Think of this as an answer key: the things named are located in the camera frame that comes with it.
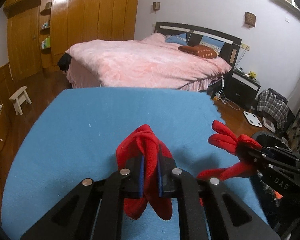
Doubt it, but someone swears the red fleece cloth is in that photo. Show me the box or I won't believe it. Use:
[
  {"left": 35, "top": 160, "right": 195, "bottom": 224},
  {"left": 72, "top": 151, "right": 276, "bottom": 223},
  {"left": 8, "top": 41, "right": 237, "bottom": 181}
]
[{"left": 116, "top": 120, "right": 262, "bottom": 220}]

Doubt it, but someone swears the black trash bin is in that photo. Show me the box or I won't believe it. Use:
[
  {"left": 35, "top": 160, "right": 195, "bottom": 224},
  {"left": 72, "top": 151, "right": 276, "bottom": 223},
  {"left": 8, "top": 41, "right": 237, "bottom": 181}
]
[{"left": 251, "top": 131, "right": 290, "bottom": 150}]

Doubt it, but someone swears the white bathroom scale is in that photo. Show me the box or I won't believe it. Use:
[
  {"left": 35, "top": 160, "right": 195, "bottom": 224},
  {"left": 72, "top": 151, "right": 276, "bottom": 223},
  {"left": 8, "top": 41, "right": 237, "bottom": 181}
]
[{"left": 243, "top": 111, "right": 262, "bottom": 127}]

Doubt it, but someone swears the plaid shirt on chair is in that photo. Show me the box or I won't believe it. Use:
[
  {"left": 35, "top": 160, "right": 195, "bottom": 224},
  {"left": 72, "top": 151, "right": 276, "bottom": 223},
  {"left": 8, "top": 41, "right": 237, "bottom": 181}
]
[{"left": 256, "top": 88, "right": 289, "bottom": 129}]

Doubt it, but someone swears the blue table mat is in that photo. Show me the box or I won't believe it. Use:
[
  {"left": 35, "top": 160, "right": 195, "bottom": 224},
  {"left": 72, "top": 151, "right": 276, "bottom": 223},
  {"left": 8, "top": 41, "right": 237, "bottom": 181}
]
[{"left": 1, "top": 88, "right": 238, "bottom": 239}]

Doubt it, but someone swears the black bedside table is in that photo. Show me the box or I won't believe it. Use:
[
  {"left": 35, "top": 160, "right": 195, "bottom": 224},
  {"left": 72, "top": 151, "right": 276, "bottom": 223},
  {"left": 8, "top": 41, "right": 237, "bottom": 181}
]
[{"left": 224, "top": 70, "right": 261, "bottom": 111}]

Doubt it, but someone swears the yellow plush toy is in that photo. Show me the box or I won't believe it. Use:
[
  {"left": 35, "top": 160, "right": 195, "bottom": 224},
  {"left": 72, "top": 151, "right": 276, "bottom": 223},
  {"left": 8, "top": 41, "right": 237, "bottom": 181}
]
[{"left": 248, "top": 71, "right": 257, "bottom": 80}]

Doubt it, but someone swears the bed with pink blanket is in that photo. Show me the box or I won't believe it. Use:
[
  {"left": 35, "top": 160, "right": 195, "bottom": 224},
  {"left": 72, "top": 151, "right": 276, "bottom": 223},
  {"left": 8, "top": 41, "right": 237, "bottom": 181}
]
[{"left": 65, "top": 22, "right": 242, "bottom": 92}]

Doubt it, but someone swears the black cloth at bed foot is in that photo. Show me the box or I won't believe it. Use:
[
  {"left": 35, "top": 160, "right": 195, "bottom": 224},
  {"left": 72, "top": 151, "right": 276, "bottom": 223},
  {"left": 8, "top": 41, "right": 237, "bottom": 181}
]
[{"left": 57, "top": 53, "right": 72, "bottom": 73}]

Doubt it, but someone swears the brown dotted pillow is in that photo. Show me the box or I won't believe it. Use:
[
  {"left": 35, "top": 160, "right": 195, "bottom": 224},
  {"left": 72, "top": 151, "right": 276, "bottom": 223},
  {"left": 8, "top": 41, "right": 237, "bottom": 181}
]
[{"left": 178, "top": 45, "right": 219, "bottom": 59}]

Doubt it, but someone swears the left blue pillow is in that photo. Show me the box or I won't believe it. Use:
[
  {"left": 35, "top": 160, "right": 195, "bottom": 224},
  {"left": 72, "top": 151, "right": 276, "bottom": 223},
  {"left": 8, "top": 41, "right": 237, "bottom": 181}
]
[{"left": 165, "top": 33, "right": 187, "bottom": 46}]

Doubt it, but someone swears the blue pillow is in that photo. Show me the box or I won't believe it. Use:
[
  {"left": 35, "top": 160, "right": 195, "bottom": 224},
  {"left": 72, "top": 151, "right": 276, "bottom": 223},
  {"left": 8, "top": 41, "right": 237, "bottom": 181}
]
[
  {"left": 165, "top": 33, "right": 187, "bottom": 46},
  {"left": 199, "top": 36, "right": 225, "bottom": 53}
]

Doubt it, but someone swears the small white wooden stool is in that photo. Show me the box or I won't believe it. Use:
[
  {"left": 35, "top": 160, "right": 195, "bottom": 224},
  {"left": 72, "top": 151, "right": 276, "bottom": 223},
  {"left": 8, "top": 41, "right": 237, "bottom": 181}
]
[{"left": 9, "top": 86, "right": 32, "bottom": 115}]

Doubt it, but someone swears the right blue pillow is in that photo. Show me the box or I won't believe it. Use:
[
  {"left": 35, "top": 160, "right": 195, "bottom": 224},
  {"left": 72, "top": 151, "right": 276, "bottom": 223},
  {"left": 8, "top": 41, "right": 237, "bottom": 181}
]
[{"left": 199, "top": 36, "right": 225, "bottom": 53}]

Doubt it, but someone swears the long wooden sideboard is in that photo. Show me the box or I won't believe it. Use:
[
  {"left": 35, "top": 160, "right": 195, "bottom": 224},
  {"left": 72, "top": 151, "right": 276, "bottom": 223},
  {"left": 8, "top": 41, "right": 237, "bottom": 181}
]
[{"left": 0, "top": 63, "right": 15, "bottom": 188}]

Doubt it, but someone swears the wooden wardrobe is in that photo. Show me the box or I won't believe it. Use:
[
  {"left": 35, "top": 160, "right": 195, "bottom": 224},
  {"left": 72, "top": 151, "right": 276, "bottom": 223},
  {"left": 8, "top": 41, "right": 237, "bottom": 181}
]
[{"left": 4, "top": 0, "right": 138, "bottom": 81}]

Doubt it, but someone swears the white charger cable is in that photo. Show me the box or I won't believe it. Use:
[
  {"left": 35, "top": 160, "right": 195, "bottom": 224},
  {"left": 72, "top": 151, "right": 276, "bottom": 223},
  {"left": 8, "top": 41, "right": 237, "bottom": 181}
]
[{"left": 212, "top": 77, "right": 241, "bottom": 112}]

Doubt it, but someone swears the right brown wall lamp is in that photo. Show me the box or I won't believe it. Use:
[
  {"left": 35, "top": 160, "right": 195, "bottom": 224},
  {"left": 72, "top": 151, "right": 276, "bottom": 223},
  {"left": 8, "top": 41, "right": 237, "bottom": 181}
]
[{"left": 244, "top": 12, "right": 256, "bottom": 28}]

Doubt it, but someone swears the brown wall lamp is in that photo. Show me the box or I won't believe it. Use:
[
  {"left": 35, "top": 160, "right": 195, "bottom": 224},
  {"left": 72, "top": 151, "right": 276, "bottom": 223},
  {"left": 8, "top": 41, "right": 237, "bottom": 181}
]
[
  {"left": 152, "top": 2, "right": 160, "bottom": 11},
  {"left": 244, "top": 12, "right": 256, "bottom": 28}
]

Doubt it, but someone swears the left brown wall lamp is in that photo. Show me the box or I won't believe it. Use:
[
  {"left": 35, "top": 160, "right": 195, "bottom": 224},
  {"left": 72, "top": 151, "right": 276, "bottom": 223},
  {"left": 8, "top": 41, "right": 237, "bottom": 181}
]
[{"left": 152, "top": 2, "right": 160, "bottom": 11}]

